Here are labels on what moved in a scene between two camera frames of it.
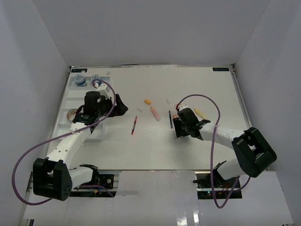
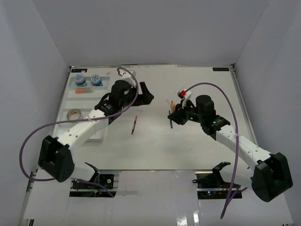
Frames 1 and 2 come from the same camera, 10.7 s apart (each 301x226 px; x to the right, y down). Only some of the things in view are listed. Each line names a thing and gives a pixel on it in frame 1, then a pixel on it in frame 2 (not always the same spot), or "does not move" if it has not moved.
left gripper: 120,108 to 146,97
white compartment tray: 73,98 does not move
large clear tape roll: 71,114 does not move
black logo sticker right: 221,69 does not move
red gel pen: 134,125 does not move
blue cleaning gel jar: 96,76 does not move
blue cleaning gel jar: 79,80 does not move
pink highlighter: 155,113 to 172,106
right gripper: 177,124 to 178,116
